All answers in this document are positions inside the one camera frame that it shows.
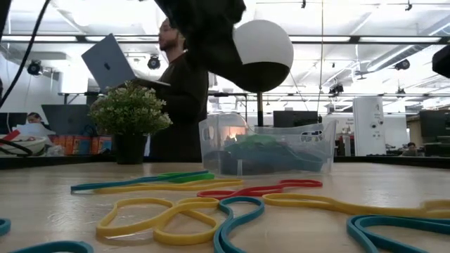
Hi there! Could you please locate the green rubber band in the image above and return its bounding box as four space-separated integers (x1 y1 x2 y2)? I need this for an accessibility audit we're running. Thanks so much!
241 134 279 145
157 171 216 184

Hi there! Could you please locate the silver laptop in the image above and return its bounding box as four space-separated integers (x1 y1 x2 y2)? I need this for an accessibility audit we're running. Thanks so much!
81 33 172 95

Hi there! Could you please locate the long yellow rubber band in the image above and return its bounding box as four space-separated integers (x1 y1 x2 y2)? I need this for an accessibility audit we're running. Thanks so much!
93 179 244 195
262 193 450 219

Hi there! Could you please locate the person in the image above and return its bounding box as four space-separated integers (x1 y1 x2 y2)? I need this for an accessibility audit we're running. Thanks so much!
27 112 51 131
401 141 425 157
147 17 211 163

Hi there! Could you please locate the clear plastic bin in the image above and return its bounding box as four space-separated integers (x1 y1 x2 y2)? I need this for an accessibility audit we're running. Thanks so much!
198 112 338 177

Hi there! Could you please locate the orange cardboard box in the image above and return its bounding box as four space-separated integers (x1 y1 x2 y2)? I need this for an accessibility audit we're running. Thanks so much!
91 136 113 155
51 135 91 155

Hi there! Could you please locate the white pillar with sockets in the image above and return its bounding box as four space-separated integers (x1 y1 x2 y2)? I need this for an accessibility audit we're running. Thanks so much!
352 96 386 157

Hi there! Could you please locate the dark computer monitor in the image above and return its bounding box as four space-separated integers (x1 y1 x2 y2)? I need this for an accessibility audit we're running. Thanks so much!
0 112 28 135

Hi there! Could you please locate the clear plastic bag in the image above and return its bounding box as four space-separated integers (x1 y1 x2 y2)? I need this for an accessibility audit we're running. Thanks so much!
15 122 49 138

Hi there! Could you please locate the white globe table lamp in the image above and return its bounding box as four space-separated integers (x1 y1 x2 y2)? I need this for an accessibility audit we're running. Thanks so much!
217 19 295 176

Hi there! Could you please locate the potted green plant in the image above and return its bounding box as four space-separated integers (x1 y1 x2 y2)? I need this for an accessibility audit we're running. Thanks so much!
87 81 173 165

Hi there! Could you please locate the black equipment rack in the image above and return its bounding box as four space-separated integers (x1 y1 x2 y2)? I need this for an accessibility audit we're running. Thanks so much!
420 110 450 157

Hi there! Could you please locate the red-handled tool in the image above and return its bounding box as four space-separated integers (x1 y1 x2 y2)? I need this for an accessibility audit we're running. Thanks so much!
0 129 21 143

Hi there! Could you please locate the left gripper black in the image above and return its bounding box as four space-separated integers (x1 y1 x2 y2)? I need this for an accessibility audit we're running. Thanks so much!
154 0 247 77

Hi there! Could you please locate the white bowl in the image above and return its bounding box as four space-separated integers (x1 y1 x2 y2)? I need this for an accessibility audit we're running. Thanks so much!
0 135 49 157

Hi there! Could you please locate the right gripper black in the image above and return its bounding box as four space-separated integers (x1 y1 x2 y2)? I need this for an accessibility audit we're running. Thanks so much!
432 44 450 79

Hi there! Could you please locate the black wide monitor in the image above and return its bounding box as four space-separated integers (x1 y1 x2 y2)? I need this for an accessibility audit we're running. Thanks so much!
273 110 319 128

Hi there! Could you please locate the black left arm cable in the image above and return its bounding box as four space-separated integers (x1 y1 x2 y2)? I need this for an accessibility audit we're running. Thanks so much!
0 0 51 107

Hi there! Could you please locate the dark open laptop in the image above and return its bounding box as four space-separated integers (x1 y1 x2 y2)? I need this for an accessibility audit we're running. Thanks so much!
41 104 93 136

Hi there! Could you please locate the twisted yellow rubber band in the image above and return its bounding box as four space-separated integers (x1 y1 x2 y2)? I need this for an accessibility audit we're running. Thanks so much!
95 197 221 247

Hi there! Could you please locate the red rubber band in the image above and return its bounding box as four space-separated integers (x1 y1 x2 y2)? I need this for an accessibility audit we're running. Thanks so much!
195 179 323 201

